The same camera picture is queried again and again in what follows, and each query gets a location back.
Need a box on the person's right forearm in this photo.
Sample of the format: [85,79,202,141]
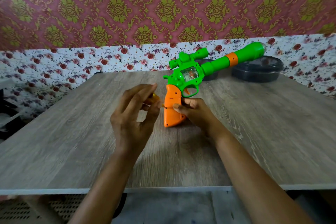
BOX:
[209,129,315,224]

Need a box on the black plastic crate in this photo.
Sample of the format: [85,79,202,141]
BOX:
[0,89,27,141]

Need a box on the black round container with lid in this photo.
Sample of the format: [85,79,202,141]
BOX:
[231,55,284,83]

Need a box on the person's left forearm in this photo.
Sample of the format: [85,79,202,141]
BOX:
[68,146,143,224]

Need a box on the green and orange toy gun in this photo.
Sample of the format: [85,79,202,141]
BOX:
[163,42,267,128]

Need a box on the white perforated plastic panel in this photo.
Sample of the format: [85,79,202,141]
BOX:
[0,194,87,224]

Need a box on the person's right hand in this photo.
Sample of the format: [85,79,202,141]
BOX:
[173,97,224,142]

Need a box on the person's left hand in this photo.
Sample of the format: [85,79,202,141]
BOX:
[110,83,162,151]

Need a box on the yellow handled screwdriver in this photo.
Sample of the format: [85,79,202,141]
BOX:
[143,93,166,108]

